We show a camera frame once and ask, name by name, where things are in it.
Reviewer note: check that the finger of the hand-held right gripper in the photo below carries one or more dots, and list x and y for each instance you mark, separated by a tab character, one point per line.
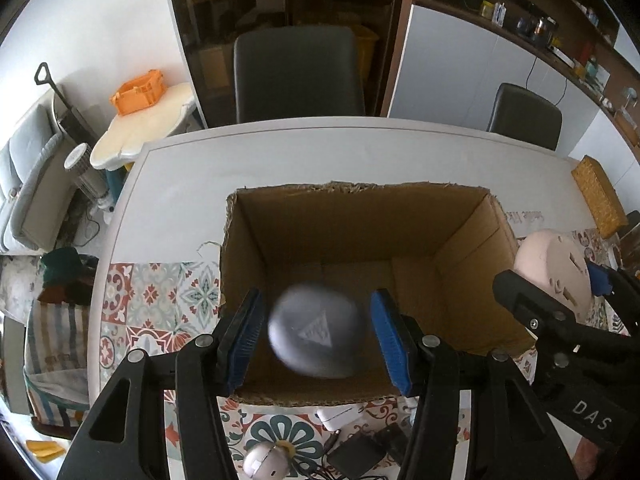
601	281
530	302

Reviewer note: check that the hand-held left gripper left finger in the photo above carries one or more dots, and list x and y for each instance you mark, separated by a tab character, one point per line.
245	336

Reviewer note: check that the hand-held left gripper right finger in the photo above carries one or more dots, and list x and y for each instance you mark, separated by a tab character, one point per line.
392	340

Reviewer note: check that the pink round disc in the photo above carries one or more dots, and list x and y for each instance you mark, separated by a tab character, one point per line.
545	265

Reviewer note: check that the grey oval case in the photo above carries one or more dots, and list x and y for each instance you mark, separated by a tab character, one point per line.
315	332

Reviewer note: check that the white power adapter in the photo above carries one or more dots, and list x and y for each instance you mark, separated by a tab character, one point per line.
340	415

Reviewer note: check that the brown cardboard box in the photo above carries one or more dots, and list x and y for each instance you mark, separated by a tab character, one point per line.
350	230

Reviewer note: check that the floral patterned table mat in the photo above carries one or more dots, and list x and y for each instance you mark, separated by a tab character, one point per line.
160	305

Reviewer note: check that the black power adapter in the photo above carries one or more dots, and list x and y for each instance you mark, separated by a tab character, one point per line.
356	459

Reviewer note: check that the silver round gadget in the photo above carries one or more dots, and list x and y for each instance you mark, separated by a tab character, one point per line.
265	462

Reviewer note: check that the small black chair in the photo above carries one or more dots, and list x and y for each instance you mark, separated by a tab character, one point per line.
525	115

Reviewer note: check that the striped fabric bag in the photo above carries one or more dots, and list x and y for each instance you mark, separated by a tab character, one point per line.
57	360

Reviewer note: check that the dark green hat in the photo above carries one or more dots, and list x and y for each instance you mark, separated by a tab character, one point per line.
65	267

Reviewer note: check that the yellow flat item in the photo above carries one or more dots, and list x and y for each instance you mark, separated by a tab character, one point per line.
45	450

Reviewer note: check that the white cylindrical fan heater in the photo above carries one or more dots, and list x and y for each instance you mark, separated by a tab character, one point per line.
85	170

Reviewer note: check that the white side table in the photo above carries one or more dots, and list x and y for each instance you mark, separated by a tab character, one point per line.
140	130

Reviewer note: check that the orange plastic basket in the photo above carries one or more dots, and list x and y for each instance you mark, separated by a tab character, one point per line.
137	92

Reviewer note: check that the large black chair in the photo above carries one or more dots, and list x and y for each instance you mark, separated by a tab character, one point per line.
297	72

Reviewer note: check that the grey sofa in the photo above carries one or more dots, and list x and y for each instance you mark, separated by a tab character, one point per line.
25	170

